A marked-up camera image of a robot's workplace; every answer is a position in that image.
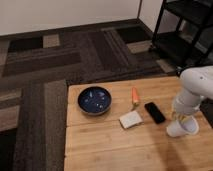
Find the white sponge block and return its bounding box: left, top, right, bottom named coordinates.
left=119, top=111, right=143, bottom=129

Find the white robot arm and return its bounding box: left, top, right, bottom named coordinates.
left=172, top=66, right=213, bottom=121

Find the black smartphone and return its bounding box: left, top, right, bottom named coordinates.
left=144, top=102, right=166, bottom=124

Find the dark blue ceramic bowl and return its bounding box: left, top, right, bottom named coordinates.
left=77, top=86, right=112, bottom=116

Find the orange carrot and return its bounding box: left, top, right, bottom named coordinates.
left=132, top=87, right=140, bottom=110

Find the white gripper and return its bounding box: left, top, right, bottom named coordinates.
left=172, top=89, right=201, bottom=124

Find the white ceramic cup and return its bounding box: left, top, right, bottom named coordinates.
left=166, top=116, right=199, bottom=137

